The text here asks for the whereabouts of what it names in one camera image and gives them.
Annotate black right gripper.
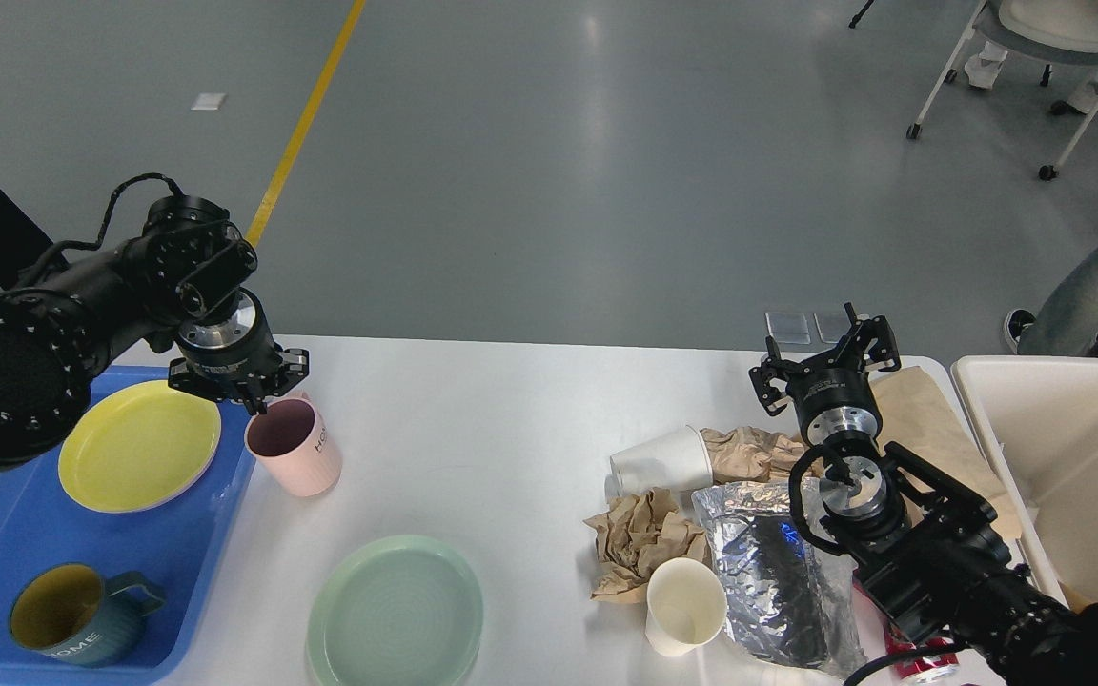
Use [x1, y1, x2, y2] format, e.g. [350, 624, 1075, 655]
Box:
[748, 303, 901, 446]

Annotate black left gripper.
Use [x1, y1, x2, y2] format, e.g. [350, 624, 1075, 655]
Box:
[167, 290, 310, 415]

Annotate pink mug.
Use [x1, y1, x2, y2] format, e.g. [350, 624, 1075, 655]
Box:
[244, 391, 343, 496]

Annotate green plate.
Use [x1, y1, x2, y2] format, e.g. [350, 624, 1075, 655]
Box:
[305, 535, 484, 685]

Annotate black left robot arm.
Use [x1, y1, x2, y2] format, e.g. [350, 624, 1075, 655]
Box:
[0, 181, 310, 472]

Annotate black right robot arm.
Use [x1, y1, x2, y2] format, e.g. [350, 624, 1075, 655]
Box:
[749, 304, 1098, 685]

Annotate floor outlet plate right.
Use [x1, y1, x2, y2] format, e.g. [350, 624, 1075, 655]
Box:
[813, 310, 865, 346]

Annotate floor outlet plate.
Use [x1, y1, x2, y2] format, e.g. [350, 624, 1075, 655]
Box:
[813, 310, 865, 346]
[765, 310, 813, 346]

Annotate floor outlet plate left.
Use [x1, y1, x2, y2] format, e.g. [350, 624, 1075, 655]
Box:
[765, 310, 813, 346]

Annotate flat brown paper bag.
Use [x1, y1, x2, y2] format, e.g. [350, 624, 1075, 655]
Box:
[871, 366, 1023, 539]

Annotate crumpled brown paper back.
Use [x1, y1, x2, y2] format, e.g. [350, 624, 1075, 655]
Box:
[699, 426, 807, 485]

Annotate crumpled brown paper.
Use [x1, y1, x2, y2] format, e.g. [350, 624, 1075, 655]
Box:
[583, 488, 713, 604]
[699, 426, 807, 485]

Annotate yellow plate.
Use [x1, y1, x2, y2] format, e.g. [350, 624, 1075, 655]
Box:
[57, 379, 222, 514]

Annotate white paper cup lying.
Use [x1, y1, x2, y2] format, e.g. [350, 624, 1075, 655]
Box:
[610, 426, 714, 496]

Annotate silver foil bag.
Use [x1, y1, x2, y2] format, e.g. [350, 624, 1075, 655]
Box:
[690, 481, 866, 681]

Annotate crumpled brown paper front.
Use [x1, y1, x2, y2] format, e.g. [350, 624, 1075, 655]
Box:
[583, 488, 713, 604]

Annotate blue plastic tray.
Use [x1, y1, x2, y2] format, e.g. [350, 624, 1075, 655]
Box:
[0, 403, 254, 685]

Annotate white paper cup upright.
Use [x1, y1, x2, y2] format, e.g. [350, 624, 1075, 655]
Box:
[645, 556, 727, 657]

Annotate white plastic bin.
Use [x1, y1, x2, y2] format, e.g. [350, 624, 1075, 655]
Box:
[951, 355, 1098, 609]

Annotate teal mug yellow inside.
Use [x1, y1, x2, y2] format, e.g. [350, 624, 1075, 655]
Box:
[8, 563, 167, 668]

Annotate red soda can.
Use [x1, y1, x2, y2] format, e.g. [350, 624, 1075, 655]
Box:
[843, 611, 960, 685]

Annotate seated person white shoes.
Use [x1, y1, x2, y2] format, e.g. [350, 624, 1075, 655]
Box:
[963, 42, 1098, 114]

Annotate white rolling chair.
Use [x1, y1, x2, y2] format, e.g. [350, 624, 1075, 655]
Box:
[906, 1, 1098, 140]

